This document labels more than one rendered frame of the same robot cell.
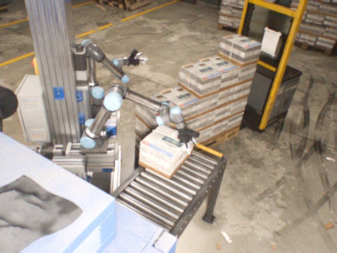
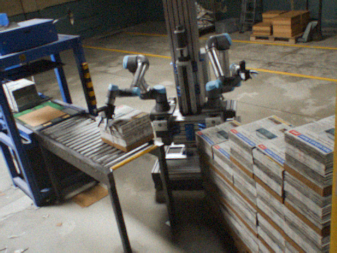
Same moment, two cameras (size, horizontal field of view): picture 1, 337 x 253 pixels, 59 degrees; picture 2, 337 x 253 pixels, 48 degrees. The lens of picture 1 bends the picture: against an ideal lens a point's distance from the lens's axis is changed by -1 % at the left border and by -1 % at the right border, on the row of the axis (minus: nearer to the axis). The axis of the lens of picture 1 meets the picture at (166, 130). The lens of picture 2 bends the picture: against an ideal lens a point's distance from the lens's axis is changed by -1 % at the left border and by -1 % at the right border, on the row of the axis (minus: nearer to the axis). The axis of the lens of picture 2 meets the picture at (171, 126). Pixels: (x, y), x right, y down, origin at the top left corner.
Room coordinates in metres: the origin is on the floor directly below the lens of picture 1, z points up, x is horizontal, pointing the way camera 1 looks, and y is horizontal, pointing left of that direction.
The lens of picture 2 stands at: (3.29, -2.49, 2.15)
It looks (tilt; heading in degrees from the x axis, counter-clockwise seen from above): 24 degrees down; 113
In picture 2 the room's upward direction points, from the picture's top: 9 degrees counter-clockwise
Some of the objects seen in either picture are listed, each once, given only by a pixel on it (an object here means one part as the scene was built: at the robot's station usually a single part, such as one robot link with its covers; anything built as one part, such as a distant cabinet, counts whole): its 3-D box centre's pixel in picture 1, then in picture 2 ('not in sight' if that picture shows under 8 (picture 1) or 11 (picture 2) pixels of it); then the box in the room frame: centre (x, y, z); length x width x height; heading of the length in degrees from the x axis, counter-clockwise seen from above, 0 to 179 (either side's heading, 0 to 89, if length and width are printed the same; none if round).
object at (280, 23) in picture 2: not in sight; (280, 26); (2.48, 6.70, 0.28); 1.20 x 0.83 x 0.57; 152
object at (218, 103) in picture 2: (98, 106); (213, 100); (2.39, 0.66, 0.87); 0.15 x 0.15 x 0.10
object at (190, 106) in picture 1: (185, 122); (257, 202); (2.89, -0.21, 0.42); 1.17 x 0.39 x 0.83; 131
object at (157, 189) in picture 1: (161, 191); (95, 141); (1.48, -0.01, 0.77); 0.47 x 0.05 x 0.05; 62
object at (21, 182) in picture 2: not in sight; (53, 147); (0.53, 0.50, 0.38); 0.94 x 0.69 x 0.63; 62
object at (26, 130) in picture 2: not in sight; (44, 118); (0.53, 0.50, 0.75); 0.70 x 0.65 x 0.10; 152
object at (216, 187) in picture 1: (214, 195); (120, 221); (1.88, -0.50, 0.34); 0.06 x 0.06 x 0.68; 62
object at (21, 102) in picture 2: not in sight; (20, 94); (0.03, 0.77, 0.93); 0.38 x 0.30 x 0.26; 152
